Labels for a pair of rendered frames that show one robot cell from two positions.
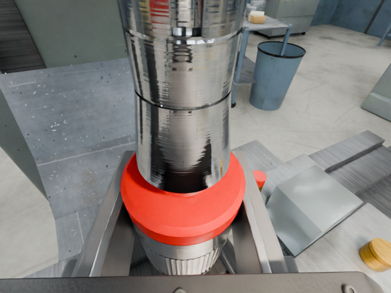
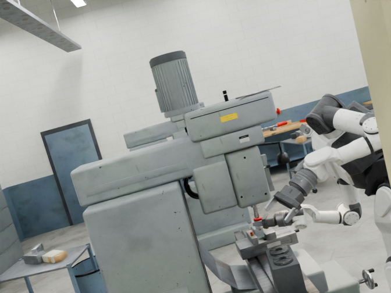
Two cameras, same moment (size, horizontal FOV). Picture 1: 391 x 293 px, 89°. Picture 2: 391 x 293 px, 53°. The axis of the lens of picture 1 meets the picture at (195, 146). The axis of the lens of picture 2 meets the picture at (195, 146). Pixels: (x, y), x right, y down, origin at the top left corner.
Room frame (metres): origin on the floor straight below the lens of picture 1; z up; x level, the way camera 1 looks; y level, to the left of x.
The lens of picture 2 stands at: (-0.70, 2.04, 1.95)
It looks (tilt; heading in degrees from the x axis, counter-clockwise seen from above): 7 degrees down; 296
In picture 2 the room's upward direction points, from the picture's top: 16 degrees counter-clockwise
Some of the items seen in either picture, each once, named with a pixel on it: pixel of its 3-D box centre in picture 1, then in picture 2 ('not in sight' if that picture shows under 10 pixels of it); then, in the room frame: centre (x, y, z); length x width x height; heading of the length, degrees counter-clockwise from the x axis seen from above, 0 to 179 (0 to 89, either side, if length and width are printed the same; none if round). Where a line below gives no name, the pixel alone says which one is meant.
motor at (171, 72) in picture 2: not in sight; (174, 84); (0.27, 0.12, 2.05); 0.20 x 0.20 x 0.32
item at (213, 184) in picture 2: not in sight; (212, 183); (0.22, 0.09, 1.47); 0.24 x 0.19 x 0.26; 118
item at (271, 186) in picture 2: not in sight; (266, 172); (-0.05, -0.05, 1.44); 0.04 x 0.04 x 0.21; 28
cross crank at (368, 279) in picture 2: not in sight; (362, 281); (-0.40, -0.23, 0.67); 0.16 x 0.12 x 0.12; 28
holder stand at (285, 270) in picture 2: not in sight; (285, 274); (-0.16, 0.39, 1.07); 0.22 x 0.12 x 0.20; 113
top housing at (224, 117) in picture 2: not in sight; (227, 115); (0.06, 0.01, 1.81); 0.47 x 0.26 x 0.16; 28
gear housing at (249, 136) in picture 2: not in sight; (229, 140); (0.08, 0.02, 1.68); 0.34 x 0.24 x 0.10; 28
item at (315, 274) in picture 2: not in sight; (274, 279); (0.05, 0.00, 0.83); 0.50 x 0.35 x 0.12; 28
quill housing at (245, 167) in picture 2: not in sight; (245, 174); (0.05, 0.01, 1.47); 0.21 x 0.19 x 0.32; 118
